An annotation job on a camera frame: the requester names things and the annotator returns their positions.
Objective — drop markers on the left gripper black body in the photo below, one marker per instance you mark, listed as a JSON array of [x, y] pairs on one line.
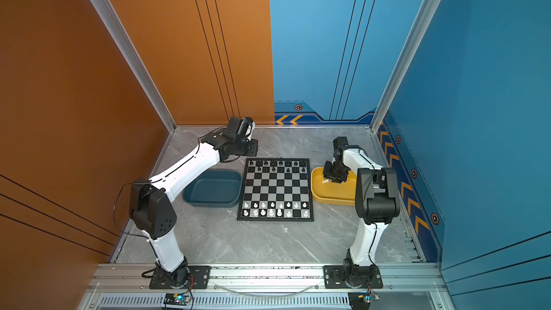
[[247, 148]]

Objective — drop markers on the black chess pieces on board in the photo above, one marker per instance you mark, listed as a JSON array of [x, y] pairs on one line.
[[277, 165]]

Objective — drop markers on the left green circuit board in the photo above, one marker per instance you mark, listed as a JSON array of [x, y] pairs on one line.
[[178, 301]]

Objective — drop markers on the right circuit board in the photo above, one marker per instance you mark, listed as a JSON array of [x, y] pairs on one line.
[[362, 301]]

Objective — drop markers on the teal plastic tray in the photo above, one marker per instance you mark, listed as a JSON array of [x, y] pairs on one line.
[[214, 188]]

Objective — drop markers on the black white chessboard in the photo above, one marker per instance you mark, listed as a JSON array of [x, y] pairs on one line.
[[276, 187]]

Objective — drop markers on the aluminium mounting rail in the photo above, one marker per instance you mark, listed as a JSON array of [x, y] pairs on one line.
[[267, 286]]

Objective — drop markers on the yellow plastic tray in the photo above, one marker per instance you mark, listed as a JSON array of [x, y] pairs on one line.
[[332, 193]]

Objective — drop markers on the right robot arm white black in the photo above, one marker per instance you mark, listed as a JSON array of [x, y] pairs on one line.
[[376, 202]]

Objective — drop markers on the white chess pieces row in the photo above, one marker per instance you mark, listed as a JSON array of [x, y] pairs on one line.
[[275, 210]]

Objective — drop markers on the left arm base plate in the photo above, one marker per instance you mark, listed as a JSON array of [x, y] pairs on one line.
[[198, 276]]

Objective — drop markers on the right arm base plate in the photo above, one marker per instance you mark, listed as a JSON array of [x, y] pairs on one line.
[[355, 277]]

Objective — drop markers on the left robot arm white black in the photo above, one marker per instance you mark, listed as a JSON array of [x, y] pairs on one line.
[[151, 208]]

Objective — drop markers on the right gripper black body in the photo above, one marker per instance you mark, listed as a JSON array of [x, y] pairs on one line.
[[335, 172]]

